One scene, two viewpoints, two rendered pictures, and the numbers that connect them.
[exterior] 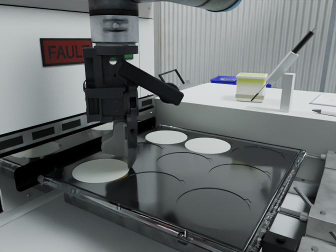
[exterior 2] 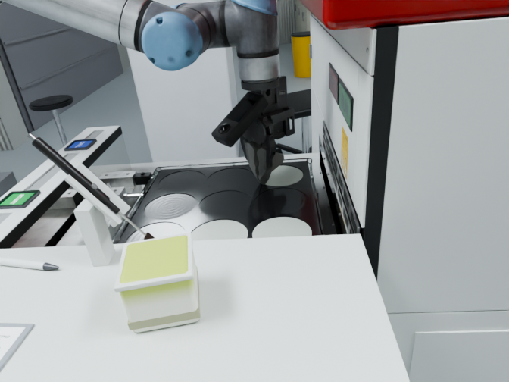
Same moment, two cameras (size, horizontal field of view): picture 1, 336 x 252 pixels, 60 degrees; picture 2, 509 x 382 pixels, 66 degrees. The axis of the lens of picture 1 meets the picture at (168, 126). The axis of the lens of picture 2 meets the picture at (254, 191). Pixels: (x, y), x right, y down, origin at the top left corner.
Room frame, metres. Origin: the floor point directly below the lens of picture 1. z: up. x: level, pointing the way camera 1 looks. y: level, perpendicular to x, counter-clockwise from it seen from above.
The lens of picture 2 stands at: (1.11, -0.28, 1.27)
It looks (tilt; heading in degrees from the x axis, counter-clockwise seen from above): 28 degrees down; 153
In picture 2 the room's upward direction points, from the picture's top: 5 degrees counter-clockwise
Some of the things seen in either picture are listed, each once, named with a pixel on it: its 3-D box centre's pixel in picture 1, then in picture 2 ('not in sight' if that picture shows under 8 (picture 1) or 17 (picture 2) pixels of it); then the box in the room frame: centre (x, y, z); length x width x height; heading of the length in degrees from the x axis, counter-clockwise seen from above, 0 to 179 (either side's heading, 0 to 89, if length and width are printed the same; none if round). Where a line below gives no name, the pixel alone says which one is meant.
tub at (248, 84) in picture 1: (251, 87); (162, 282); (0.78, -0.22, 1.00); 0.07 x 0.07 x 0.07; 69
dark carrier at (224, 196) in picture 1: (183, 163); (225, 204); (0.51, -0.03, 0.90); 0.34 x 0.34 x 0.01; 58
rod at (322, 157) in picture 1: (314, 155); not in sight; (0.55, -0.30, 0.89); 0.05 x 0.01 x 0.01; 58
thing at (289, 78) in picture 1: (280, 81); (103, 216); (0.65, -0.25, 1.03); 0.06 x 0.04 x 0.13; 58
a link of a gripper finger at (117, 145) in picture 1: (119, 147); (262, 158); (0.47, 0.08, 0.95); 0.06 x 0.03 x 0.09; 102
